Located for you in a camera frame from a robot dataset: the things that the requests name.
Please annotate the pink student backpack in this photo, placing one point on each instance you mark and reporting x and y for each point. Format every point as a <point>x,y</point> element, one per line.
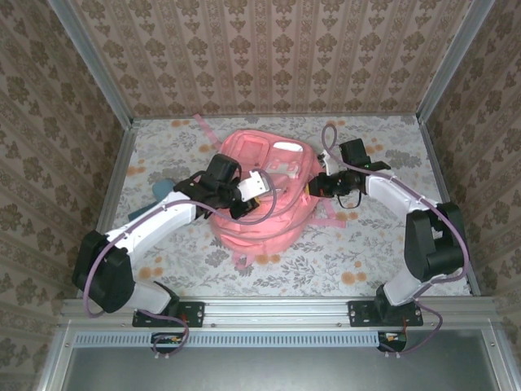
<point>264,236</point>

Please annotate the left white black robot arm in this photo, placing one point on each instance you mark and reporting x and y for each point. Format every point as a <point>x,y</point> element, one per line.
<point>158,224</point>

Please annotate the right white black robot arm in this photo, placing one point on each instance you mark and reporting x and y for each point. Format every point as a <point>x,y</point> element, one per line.
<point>390,191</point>

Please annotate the floral table cloth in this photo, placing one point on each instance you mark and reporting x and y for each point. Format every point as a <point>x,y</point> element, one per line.
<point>285,277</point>

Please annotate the wide aluminium base beam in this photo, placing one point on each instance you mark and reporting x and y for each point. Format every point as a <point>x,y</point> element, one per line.
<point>277,311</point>

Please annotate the grey metal panel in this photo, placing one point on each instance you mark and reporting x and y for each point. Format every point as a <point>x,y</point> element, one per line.
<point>264,370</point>

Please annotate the thin aluminium wall rail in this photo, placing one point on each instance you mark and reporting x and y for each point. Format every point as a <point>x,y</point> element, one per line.
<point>366,116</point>

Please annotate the aluminium side rail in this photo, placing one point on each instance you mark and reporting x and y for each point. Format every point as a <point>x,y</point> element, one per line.
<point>438,171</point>
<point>118,171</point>

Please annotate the aluminium frame post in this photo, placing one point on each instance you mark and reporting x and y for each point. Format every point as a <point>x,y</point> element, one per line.
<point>454,57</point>
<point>93,57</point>

